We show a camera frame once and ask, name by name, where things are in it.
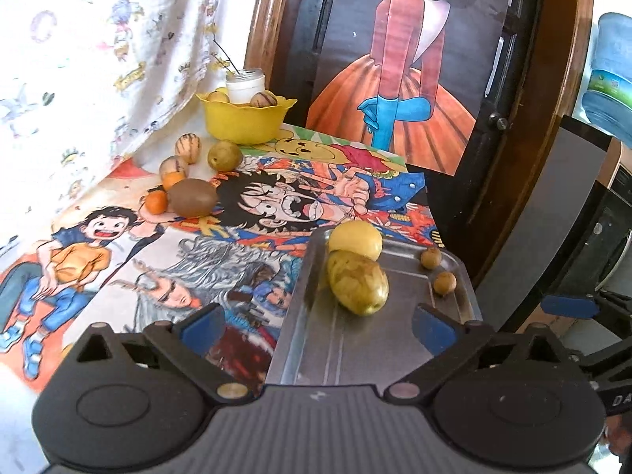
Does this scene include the white cartoon print curtain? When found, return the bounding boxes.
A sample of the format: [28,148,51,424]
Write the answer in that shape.
[1,0,253,243]

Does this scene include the blue water jug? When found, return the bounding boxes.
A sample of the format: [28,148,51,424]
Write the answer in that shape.
[582,13,632,148]

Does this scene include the striped pepino in bowl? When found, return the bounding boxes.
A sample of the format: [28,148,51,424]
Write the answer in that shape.
[250,90,278,108]

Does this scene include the yellow-green mottled pear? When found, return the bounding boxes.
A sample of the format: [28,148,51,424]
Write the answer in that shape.
[327,250,390,317]

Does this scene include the yellow fruit in bowl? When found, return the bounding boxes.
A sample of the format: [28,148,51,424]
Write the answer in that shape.
[206,90,229,103]

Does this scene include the large yellow lemon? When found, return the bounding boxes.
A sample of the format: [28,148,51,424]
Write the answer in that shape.
[328,219,384,261]

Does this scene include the brown wooden frame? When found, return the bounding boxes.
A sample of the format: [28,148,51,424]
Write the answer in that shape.
[246,0,593,284]

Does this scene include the small brown longan fruit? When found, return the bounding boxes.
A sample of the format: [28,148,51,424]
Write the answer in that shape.
[420,247,442,271]

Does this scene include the painted woman orange dress poster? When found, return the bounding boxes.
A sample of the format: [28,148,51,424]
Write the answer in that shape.
[307,0,509,175]

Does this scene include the yellow plastic bowl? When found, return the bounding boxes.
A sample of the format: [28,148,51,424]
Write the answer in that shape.
[195,92,298,146]

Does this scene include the metal tray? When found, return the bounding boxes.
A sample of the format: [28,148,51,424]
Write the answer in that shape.
[266,227,481,391]

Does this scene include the yellow-green pear far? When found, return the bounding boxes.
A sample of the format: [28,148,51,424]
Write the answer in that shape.
[207,140,243,172]

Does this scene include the white jar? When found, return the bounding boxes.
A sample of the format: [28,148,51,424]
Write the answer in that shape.
[226,68,266,105]

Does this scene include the brown kiwi fruit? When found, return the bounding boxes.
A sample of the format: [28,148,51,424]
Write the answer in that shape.
[167,179,218,218]

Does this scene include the small orange mandarin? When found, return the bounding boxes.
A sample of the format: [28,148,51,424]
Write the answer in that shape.
[143,190,168,215]
[162,171,186,192]

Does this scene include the cartoon print tablecloth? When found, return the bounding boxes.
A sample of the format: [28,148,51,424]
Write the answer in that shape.
[1,127,440,399]

